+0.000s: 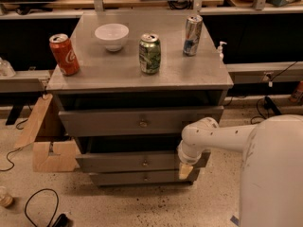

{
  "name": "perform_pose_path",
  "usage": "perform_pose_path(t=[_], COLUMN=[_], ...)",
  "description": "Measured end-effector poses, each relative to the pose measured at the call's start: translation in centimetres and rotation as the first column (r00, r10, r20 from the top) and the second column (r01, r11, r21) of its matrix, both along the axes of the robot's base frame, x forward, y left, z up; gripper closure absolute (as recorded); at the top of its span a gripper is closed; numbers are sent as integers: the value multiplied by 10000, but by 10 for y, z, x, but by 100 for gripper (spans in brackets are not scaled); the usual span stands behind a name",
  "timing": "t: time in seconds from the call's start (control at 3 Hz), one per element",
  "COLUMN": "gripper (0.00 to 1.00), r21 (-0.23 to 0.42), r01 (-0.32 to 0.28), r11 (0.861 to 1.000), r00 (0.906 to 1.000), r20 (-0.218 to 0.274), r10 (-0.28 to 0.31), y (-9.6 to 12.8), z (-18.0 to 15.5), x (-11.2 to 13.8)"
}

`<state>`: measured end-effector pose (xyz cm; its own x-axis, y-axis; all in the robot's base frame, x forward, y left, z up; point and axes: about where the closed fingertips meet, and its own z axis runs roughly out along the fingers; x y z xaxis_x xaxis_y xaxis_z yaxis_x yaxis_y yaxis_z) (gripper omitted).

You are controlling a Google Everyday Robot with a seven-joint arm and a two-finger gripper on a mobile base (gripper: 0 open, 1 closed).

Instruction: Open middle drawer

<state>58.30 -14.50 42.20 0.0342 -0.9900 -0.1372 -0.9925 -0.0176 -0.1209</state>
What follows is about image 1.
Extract grey top drawer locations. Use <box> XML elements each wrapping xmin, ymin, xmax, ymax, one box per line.
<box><xmin>59</xmin><ymin>106</ymin><xmax>223</xmax><ymax>137</ymax></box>

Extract silver blue energy can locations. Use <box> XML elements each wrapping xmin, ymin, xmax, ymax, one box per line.
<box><xmin>183</xmin><ymin>15</ymin><xmax>203</xmax><ymax>56</ymax></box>

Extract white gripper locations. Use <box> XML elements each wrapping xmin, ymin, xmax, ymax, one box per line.
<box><xmin>177</xmin><ymin>141</ymin><xmax>202</xmax><ymax>180</ymax></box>

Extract red cola can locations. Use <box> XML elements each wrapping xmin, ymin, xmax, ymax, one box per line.
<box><xmin>49</xmin><ymin>33</ymin><xmax>80</xmax><ymax>76</ymax></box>

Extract black cable with adapter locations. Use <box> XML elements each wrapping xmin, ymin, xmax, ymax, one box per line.
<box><xmin>250</xmin><ymin>96</ymin><xmax>283</xmax><ymax>125</ymax></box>

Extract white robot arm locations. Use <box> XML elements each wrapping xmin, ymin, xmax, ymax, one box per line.
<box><xmin>177</xmin><ymin>114</ymin><xmax>303</xmax><ymax>227</ymax></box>

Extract grey drawer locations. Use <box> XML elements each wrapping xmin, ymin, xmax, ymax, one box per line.
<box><xmin>75</xmin><ymin>135</ymin><xmax>212</xmax><ymax>174</ymax></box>
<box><xmin>59</xmin><ymin>106</ymin><xmax>223</xmax><ymax>137</ymax></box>
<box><xmin>89</xmin><ymin>169</ymin><xmax>200</xmax><ymax>186</ymax></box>

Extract white pump bottle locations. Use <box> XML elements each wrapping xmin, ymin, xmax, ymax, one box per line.
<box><xmin>217</xmin><ymin>41</ymin><xmax>227</xmax><ymax>61</ymax></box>

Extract grey bottom drawer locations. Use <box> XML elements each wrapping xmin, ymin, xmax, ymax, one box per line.
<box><xmin>89</xmin><ymin>169</ymin><xmax>200</xmax><ymax>186</ymax></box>

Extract clear plastic container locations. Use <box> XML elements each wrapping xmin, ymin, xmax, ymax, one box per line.
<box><xmin>0</xmin><ymin>58</ymin><xmax>16</xmax><ymax>78</ymax></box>

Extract orange bottle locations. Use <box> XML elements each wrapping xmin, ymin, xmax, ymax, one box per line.
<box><xmin>289</xmin><ymin>81</ymin><xmax>303</xmax><ymax>103</ymax></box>

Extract cardboard box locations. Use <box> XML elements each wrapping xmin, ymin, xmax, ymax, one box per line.
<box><xmin>14</xmin><ymin>94</ymin><xmax>80</xmax><ymax>172</ymax></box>

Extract grey drawer cabinet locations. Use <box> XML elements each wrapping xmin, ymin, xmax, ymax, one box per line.
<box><xmin>45</xmin><ymin>13</ymin><xmax>235</xmax><ymax>187</ymax></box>

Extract green soda can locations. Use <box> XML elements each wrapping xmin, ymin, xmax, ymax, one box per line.
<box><xmin>139</xmin><ymin>33</ymin><xmax>161</xmax><ymax>75</ymax></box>

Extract black floor cable left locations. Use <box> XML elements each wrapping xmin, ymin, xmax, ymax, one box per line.
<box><xmin>24</xmin><ymin>188</ymin><xmax>70</xmax><ymax>227</ymax></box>

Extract white bowl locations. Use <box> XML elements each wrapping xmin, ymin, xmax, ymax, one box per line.
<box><xmin>95</xmin><ymin>24</ymin><xmax>129</xmax><ymax>52</ymax></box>

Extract clear plastic cup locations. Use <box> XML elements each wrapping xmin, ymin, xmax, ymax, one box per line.
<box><xmin>0</xmin><ymin>186</ymin><xmax>13</xmax><ymax>207</ymax></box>

